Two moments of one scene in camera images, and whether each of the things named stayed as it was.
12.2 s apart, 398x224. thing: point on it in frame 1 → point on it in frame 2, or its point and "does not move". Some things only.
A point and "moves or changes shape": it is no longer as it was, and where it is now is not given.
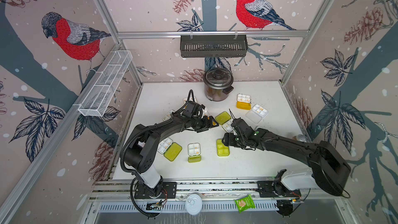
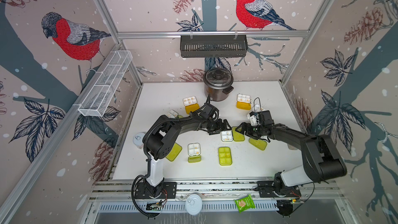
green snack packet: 245,203 does not move
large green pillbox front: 222,150 moves or changes shape
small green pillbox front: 194,152 does not move
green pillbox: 170,150 does not move
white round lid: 194,204 does not move
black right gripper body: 235,140 → 255,130
